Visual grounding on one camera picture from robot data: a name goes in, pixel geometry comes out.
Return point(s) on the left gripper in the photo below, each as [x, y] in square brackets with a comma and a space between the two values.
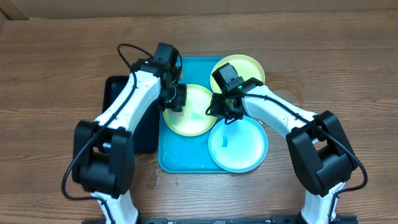
[182, 99]

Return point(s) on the teal plastic serving tray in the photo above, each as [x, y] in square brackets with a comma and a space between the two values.
[188, 154]

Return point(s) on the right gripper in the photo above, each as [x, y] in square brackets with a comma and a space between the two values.
[219, 112]

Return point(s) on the light blue plate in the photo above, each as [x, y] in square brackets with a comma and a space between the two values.
[238, 147]

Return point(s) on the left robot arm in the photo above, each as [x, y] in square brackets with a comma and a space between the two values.
[103, 150]

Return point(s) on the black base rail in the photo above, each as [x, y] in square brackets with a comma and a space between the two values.
[276, 219]

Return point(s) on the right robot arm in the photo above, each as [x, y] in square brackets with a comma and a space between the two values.
[321, 155]

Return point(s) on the black plastic tray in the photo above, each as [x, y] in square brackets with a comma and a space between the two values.
[146, 134]

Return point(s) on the yellow-green plate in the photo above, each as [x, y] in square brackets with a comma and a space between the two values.
[192, 121]
[245, 66]

